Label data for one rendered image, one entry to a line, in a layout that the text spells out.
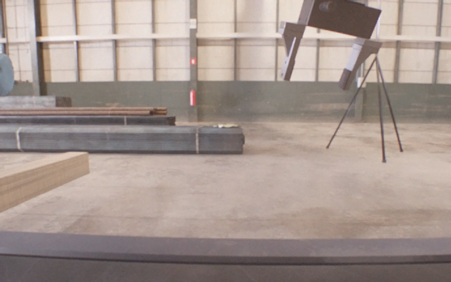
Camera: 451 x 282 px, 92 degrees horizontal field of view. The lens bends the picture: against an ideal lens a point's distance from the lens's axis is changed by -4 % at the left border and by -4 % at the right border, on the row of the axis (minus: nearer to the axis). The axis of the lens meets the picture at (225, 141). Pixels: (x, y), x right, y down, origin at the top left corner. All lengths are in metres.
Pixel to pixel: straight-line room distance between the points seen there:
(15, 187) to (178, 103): 7.99
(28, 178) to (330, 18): 0.95
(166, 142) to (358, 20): 1.83
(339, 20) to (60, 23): 11.06
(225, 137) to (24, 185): 1.47
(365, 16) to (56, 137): 2.46
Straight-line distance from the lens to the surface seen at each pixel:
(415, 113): 10.99
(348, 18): 0.49
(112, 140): 2.28
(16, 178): 0.94
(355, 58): 0.54
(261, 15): 9.39
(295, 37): 0.47
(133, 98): 9.27
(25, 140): 2.79
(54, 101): 7.41
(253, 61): 8.88
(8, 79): 0.69
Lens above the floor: 0.39
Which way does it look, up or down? 7 degrees down
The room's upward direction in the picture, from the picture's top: straight up
